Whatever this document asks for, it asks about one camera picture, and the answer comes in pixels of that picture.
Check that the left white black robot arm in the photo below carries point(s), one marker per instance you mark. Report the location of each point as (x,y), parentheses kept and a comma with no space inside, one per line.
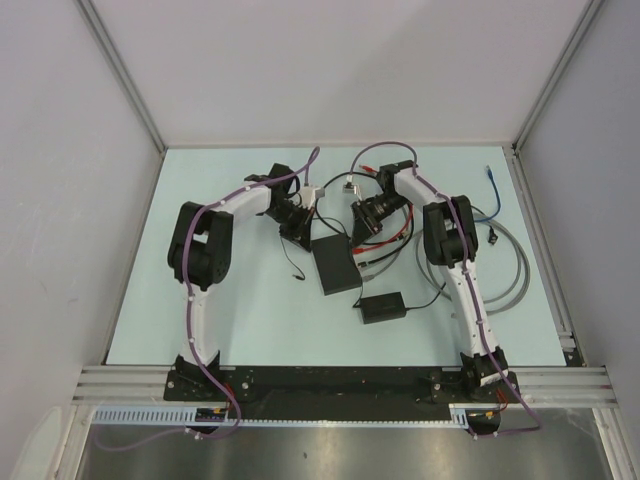
(200,251)

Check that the black power adapter brick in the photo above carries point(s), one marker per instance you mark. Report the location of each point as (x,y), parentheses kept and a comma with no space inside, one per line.
(380,308)

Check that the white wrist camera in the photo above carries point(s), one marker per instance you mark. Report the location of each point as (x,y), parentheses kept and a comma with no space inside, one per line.
(307,196)
(351,187)

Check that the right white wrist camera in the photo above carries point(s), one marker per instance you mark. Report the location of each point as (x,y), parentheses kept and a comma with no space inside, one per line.
(351,187)

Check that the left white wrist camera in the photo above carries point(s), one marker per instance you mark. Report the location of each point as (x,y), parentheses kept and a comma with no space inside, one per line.
(307,196)

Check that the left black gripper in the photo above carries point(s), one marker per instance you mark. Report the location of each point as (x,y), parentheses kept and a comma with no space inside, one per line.
(301,233)

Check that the aluminium frame rail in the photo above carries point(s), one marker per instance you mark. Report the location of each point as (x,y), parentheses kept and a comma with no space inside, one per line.
(541,387)

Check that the black network switch box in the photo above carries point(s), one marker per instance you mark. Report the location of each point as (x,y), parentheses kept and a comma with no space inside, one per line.
(335,264)

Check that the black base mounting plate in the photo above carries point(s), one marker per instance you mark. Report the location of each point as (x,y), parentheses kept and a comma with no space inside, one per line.
(352,394)

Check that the white slotted cable duct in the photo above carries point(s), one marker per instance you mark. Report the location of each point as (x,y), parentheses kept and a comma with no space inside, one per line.
(196,417)

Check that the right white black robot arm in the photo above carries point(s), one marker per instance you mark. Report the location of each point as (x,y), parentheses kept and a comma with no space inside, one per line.
(450,243)

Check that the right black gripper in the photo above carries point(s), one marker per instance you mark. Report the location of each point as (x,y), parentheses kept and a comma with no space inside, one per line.
(365,224)

